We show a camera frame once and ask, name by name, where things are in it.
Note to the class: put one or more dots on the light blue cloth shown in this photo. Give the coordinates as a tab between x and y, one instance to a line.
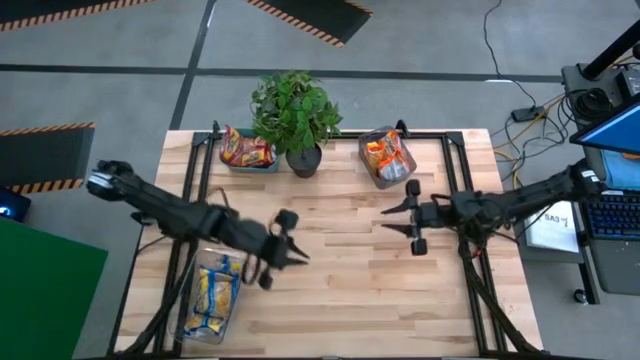
625	170

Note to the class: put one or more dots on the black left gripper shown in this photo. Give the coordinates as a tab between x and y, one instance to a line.
267	250

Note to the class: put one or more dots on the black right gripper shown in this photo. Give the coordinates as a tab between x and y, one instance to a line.
435	217

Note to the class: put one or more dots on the clear plastic bin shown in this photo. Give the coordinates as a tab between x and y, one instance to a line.
190	280

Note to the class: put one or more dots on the black caster wheel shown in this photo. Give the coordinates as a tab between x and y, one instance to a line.
580	296

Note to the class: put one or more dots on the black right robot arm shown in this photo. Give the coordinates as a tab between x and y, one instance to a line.
525	196

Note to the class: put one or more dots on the teal plastic bin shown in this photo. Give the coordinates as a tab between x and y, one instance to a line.
250	170

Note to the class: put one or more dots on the black camera pole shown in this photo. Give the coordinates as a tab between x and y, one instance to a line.
610	52

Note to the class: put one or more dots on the potted green plant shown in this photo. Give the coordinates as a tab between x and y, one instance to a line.
295	110

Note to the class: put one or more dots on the black backlit keyboard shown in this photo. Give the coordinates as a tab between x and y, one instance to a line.
615	215

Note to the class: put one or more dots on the grey translucent plastic bin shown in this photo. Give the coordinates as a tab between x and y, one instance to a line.
387	185

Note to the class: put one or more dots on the black striped-edge floor mat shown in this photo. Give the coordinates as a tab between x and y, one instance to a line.
50	7
40	155
320	15

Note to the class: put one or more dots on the white paper note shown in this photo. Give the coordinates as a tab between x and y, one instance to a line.
550	235

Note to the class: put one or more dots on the green floor board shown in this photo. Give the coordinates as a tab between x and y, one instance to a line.
45	300

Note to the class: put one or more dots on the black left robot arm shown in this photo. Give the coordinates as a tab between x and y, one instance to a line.
190	217

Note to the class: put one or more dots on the black device with blue light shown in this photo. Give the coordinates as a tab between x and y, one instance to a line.
12	205

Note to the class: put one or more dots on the black box device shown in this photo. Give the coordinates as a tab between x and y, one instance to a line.
631	82

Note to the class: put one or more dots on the black power brick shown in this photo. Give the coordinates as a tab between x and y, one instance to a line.
527	114

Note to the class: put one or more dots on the blue-screen computer monitor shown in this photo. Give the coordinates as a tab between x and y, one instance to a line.
615	132

